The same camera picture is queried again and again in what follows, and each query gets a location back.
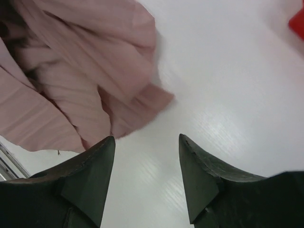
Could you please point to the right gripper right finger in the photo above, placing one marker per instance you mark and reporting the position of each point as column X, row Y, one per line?
column 219, row 195

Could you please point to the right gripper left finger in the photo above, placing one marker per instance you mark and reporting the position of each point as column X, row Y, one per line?
column 69, row 195

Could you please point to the pink pleated skirt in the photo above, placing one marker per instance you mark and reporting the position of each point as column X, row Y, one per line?
column 73, row 72

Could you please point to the red plastic bin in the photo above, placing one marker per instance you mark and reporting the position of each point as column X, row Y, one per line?
column 296, row 24

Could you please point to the aluminium mounting rail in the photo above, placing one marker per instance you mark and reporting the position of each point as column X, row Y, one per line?
column 10, row 168

